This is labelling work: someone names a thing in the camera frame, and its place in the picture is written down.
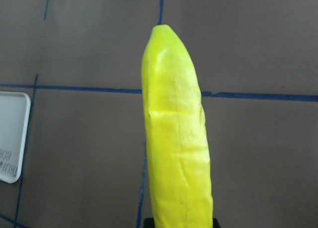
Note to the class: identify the white bear print tray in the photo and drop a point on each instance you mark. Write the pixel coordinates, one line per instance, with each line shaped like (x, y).
(14, 117)

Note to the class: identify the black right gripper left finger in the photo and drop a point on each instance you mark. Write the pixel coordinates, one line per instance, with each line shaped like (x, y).
(149, 223)

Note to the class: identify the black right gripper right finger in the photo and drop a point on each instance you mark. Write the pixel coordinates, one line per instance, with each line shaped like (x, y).
(216, 223)

